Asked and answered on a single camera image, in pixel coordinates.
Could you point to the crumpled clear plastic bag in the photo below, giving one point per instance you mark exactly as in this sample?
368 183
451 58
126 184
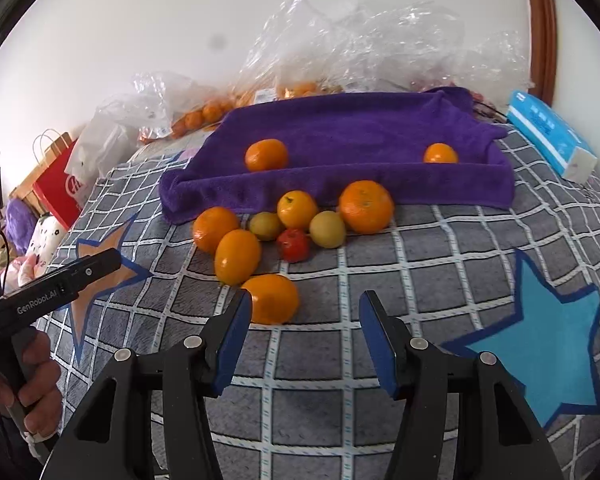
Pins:
500 60

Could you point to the red paper shopping bag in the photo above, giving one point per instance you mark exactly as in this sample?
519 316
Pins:
62 142

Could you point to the pink plush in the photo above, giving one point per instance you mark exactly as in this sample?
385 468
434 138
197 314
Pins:
22 270

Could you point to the white plastic bag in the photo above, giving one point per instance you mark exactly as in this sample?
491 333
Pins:
102 135

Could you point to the brown wooden frame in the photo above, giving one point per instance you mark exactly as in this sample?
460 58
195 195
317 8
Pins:
542 35

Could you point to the white spotted plush toy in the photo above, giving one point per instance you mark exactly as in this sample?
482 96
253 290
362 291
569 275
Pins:
45 240

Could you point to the pile of bagged oranges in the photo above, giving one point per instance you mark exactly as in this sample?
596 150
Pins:
300 90

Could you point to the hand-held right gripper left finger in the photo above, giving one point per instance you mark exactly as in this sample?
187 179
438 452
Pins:
232 345

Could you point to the small red fruit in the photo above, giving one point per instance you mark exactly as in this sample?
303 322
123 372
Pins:
293 245

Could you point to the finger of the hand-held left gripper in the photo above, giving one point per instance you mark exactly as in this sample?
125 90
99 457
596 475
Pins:
95 267

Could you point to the blue tissue pack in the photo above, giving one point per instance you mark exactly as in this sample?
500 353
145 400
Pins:
545 130

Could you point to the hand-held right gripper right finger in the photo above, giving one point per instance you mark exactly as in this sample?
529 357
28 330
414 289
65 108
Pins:
377 345

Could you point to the pile of small mandarins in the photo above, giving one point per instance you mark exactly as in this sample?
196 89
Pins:
202 115

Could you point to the person's left hand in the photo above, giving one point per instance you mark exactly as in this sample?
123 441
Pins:
45 390

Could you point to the purple plush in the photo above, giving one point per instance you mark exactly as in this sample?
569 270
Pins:
19 222

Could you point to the large orange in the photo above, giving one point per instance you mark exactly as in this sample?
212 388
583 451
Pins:
366 206

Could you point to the grey checked bedsheet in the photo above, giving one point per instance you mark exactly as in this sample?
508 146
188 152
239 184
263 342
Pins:
430 270

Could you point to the purple towel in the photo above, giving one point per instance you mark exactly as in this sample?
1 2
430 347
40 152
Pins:
340 125

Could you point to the large clear plastic bag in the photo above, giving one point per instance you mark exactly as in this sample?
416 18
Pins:
350 45

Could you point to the orange with green stem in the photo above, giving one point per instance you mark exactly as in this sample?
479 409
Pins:
297 209

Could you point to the yellow-green round fruit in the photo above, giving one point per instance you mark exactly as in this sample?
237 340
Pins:
265 225
327 229

